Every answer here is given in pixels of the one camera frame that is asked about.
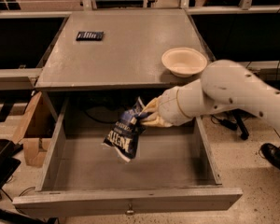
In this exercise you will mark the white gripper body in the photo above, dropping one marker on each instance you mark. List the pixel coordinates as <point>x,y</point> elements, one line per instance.
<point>168,105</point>

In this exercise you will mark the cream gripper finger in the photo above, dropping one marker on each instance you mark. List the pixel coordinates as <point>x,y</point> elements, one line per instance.
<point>155,120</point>
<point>152,106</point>

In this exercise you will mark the blue chip bag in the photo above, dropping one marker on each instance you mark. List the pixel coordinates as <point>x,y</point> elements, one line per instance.
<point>124,135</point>

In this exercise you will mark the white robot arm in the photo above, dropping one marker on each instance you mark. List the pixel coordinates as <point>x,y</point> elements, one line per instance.
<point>223,86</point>

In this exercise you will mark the open grey top drawer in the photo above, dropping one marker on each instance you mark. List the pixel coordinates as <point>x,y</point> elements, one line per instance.
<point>173,171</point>

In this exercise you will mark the brass drawer knob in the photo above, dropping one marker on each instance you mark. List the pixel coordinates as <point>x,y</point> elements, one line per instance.
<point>130,211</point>

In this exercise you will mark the white paper bowl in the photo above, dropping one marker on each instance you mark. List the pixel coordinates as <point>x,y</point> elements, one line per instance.
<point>184,62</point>

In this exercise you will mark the black stand leg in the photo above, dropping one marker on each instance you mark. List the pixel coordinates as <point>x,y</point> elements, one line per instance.
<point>245,134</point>

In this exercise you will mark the grey cabinet table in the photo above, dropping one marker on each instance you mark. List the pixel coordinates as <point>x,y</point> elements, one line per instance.
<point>128,56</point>

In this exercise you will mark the dark flat snack packet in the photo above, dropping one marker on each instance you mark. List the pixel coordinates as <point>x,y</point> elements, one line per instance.
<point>89,36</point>

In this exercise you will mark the black shoe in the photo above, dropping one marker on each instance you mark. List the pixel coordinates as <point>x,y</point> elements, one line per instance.
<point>271,154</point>

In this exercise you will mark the cardboard box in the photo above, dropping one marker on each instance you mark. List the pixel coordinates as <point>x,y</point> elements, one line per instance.
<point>35,131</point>

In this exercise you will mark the black equipment at left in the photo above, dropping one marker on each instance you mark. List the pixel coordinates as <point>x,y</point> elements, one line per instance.
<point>8,164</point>

